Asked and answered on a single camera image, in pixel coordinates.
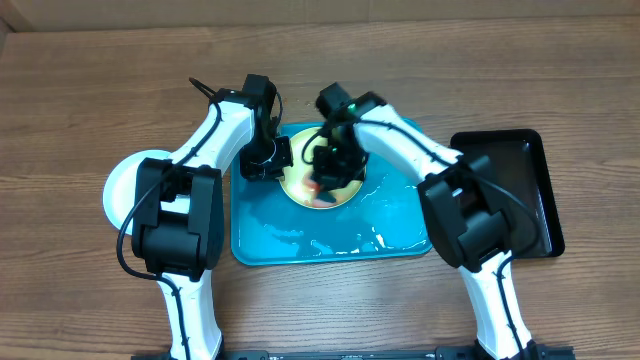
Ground light blue plate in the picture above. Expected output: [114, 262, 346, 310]
[102, 150, 170, 229]

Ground black rectangular tray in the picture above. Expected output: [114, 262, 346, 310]
[450, 129, 565, 258]

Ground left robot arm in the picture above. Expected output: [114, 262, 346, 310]
[122, 74, 293, 359]

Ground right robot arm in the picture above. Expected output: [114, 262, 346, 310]
[310, 83, 537, 359]

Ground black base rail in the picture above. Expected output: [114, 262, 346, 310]
[131, 344, 576, 360]

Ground yellow-green plate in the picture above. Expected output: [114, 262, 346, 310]
[280, 126, 363, 210]

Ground teal plastic tray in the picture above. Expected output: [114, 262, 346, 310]
[229, 117, 434, 266]

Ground orange and dark green sponge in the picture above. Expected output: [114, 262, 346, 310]
[305, 179, 337, 208]

